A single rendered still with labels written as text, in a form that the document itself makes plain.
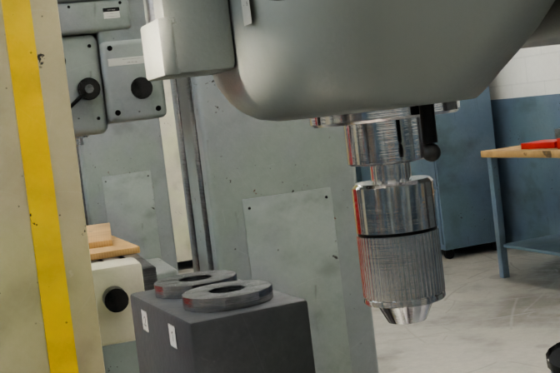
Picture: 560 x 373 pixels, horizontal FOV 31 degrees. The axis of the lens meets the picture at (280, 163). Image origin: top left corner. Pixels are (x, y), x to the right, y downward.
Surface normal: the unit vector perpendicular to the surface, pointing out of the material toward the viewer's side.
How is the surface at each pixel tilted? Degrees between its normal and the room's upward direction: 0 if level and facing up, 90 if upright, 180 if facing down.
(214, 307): 90
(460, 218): 90
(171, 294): 90
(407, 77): 125
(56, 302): 90
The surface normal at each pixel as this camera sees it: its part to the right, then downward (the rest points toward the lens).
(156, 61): -0.93, 0.13
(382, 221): -0.44, 0.10
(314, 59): -0.22, 0.56
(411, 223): 0.22, 0.03
